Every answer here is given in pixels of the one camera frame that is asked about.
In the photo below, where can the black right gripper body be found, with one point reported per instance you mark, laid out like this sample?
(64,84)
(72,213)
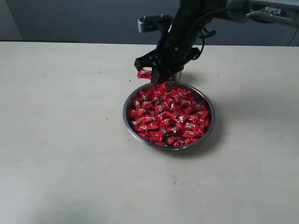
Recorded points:
(175,47)

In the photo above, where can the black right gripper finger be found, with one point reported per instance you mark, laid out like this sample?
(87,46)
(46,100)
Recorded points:
(150,59)
(160,76)

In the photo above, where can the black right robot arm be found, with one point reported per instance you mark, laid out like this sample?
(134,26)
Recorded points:
(283,12)

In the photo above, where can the stainless steel cup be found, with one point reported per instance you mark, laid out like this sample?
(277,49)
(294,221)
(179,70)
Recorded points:
(175,77)

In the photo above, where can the pile of red wrapped candies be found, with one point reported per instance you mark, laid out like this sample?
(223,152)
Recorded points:
(170,116)

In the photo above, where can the round steel bowl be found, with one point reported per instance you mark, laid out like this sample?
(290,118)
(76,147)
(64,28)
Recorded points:
(130,130)

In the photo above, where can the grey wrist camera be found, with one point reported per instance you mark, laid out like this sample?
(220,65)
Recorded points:
(161,23)

